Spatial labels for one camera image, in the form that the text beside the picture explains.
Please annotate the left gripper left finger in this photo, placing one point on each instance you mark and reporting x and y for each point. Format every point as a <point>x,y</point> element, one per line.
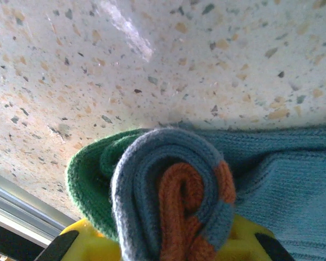
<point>84,244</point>

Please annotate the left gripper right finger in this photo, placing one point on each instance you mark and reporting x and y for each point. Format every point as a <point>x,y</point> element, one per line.
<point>250,244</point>

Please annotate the grey green orange sock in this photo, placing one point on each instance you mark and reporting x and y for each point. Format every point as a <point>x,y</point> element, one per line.
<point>152,163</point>

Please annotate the aluminium frame beam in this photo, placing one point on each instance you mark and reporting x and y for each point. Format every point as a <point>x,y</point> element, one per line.
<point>16,201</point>

